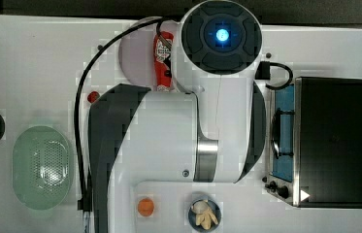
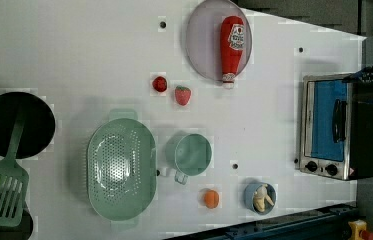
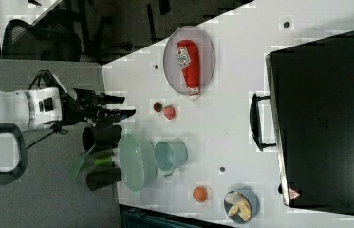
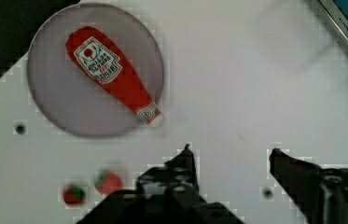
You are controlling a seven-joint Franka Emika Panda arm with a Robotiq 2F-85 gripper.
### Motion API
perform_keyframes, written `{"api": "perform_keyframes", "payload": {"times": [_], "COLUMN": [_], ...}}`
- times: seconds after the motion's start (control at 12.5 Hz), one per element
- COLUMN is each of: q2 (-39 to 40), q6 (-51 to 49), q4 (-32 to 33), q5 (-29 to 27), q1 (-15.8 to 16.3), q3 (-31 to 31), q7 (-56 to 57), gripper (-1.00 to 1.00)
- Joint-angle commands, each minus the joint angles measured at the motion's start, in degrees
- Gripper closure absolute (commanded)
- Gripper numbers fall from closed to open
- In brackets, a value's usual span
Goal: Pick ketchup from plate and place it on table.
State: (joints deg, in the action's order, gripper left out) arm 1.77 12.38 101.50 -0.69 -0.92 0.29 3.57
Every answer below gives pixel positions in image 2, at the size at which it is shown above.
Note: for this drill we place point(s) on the yellow red clamp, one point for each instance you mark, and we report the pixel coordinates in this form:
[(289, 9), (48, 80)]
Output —
[(359, 230)]

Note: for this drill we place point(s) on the orange toy fruit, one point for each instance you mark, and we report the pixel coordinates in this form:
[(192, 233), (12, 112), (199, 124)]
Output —
[(211, 199)]

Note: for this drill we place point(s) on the green slotted spatula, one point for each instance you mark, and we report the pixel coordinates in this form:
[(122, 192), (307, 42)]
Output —
[(13, 181)]

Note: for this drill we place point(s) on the red plush ketchup bottle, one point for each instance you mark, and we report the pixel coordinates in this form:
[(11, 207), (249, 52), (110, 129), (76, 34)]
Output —
[(232, 42)]

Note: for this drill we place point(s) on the blue bowl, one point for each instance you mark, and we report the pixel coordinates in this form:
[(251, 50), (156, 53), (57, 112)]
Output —
[(248, 196)]

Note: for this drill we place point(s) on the pink toy strawberry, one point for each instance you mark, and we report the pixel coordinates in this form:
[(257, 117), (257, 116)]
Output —
[(182, 95)]

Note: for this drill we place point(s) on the green mug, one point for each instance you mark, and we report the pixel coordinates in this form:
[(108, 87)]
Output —
[(189, 155)]

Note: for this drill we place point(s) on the grey round plate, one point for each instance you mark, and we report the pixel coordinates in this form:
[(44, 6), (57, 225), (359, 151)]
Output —
[(203, 37)]

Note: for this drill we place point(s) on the green oval colander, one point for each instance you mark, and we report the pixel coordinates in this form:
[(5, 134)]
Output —
[(121, 169)]

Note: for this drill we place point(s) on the silver toaster oven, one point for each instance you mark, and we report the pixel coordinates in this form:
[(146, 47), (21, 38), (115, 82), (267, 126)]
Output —
[(336, 139)]

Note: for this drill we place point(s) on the toy peeled banana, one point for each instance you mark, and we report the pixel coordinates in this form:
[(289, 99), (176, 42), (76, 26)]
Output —
[(261, 198)]

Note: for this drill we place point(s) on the red toy tomato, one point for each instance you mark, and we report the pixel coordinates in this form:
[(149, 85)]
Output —
[(160, 84)]

